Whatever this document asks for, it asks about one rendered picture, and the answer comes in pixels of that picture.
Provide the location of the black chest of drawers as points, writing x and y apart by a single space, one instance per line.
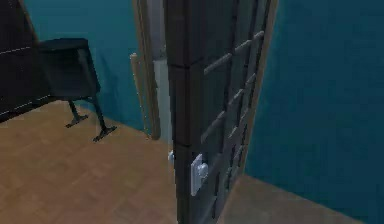
18 66

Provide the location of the dark panelled room door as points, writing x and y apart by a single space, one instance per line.
186 100

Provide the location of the black cabinet on metal legs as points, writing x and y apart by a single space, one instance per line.
68 66

